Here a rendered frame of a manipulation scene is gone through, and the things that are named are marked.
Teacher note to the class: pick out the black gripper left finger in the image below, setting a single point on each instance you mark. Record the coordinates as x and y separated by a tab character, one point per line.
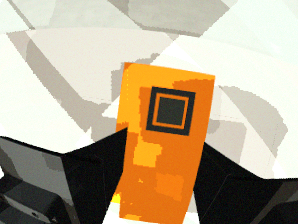
85	178

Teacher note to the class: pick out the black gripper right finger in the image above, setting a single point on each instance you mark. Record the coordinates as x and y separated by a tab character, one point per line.
226	193

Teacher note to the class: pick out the white panel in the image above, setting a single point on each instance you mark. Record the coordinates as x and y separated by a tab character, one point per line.
60	90

